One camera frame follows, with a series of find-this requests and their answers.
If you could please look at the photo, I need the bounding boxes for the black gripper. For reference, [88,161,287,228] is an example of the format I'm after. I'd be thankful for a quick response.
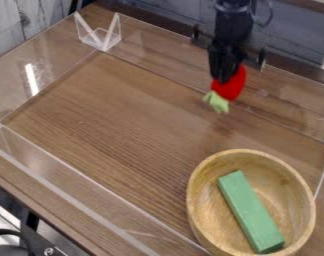
[190,23,269,84]

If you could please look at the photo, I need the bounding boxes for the red plush radish green leaves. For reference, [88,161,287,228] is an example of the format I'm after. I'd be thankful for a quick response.
[204,65,248,113]

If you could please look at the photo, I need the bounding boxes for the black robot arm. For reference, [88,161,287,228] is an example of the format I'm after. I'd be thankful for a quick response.
[192,0,275,83]

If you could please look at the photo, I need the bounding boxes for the wooden bowl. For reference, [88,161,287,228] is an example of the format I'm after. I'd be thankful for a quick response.
[186,149,316,256]

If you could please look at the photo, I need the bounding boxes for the green rectangular block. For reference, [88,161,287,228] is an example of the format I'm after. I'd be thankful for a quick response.
[217,170,285,254]

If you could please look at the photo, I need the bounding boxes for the clear acrylic corner bracket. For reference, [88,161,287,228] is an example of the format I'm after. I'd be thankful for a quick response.
[74,12,122,52]

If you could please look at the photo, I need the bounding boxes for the clear acrylic enclosure wall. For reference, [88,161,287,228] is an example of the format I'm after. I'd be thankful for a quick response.
[0,5,324,256]

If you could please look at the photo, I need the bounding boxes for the black metal table frame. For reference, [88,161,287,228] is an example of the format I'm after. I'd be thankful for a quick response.
[21,209,89,256]

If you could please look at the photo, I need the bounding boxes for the black cable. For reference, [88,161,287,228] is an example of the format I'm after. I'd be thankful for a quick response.
[0,229,26,256]

